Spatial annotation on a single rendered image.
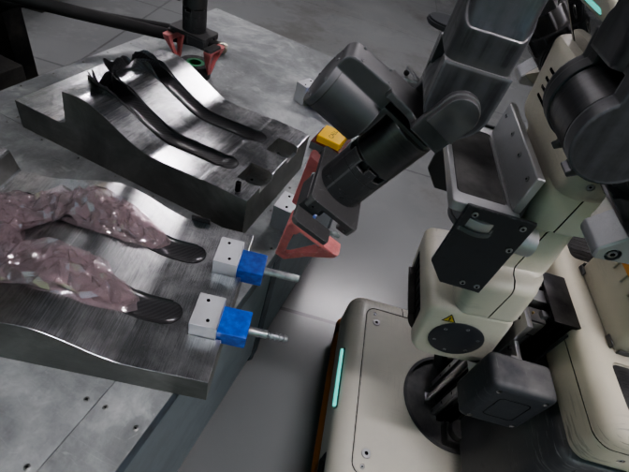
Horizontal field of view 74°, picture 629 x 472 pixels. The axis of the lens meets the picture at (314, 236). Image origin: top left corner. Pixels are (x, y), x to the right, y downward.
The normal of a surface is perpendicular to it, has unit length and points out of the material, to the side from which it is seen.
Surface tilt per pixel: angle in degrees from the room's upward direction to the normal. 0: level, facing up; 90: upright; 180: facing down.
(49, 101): 0
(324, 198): 27
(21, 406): 0
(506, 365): 0
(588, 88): 59
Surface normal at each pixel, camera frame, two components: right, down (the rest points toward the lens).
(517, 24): -0.07, 0.53
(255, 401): 0.22, -0.67
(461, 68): -0.17, 0.69
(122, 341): 0.48, -0.59
